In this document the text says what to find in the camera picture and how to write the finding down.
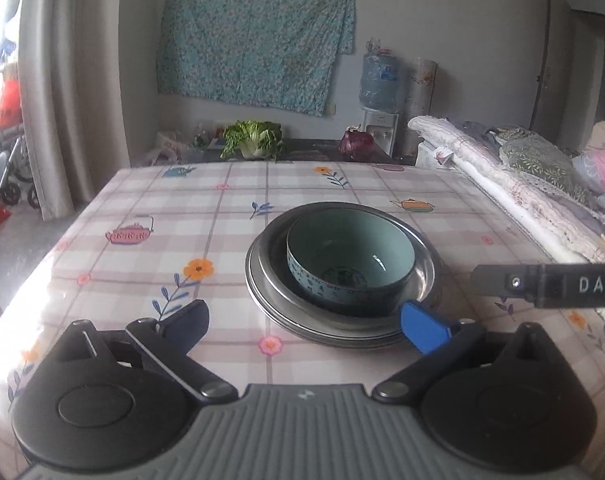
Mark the stroller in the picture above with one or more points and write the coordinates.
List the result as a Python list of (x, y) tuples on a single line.
[(7, 160)]

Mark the grey folded cloth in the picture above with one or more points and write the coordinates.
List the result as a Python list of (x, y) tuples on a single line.
[(482, 130)]

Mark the white folded quilt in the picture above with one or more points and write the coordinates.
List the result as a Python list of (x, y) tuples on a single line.
[(482, 160)]

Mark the shallow steel plate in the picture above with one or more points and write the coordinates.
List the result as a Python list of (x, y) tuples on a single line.
[(425, 275)]

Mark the orange hanging bag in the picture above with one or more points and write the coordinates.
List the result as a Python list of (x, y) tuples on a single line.
[(7, 100)]

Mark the white printed plastic bag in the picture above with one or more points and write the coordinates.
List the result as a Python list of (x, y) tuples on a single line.
[(172, 147)]

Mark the napa cabbage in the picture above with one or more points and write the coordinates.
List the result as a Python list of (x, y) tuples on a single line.
[(252, 140)]

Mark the clear plastic bags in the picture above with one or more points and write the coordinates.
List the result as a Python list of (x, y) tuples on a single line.
[(202, 137)]

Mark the rolled patterned mat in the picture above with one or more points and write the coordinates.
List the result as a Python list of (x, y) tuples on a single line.
[(420, 100)]

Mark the green floral pillow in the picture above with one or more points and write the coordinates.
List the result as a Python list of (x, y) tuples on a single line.
[(537, 165)]

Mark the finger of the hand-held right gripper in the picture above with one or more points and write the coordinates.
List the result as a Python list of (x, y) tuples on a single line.
[(497, 282)]

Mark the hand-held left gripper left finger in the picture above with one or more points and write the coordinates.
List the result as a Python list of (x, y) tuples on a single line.
[(187, 325)]

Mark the green ceramic bowl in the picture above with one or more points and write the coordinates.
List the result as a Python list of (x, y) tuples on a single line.
[(347, 240)]

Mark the teal floral wall cloth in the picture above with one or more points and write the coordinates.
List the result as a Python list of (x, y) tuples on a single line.
[(252, 35)]

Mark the beige curtain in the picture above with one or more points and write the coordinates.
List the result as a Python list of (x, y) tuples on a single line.
[(67, 85)]

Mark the white printed storage box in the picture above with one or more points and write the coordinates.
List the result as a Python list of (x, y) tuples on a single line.
[(427, 152)]

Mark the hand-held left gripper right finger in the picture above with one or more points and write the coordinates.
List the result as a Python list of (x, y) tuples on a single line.
[(422, 330)]

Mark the red onion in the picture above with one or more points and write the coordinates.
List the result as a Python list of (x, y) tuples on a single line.
[(357, 144)]

